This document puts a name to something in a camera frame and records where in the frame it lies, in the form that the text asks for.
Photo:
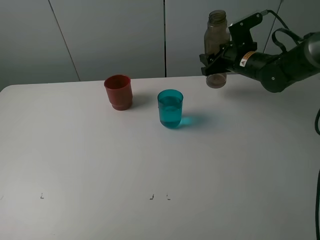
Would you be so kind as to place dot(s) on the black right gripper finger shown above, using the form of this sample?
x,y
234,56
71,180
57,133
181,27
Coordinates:
x,y
212,59

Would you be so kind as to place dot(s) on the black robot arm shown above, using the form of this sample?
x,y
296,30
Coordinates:
x,y
274,72

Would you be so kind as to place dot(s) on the red plastic cup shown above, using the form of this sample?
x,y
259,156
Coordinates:
x,y
119,92

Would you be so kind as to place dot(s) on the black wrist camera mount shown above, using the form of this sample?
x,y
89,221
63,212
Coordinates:
x,y
240,31

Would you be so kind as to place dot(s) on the smoky transparent water bottle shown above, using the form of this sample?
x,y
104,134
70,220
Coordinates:
x,y
216,35

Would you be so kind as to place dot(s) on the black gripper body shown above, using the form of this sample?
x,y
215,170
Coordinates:
x,y
243,59

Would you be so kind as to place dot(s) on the teal transparent plastic cup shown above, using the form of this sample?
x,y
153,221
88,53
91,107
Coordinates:
x,y
170,105

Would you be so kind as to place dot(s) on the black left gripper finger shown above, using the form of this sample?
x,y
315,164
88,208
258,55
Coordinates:
x,y
214,67

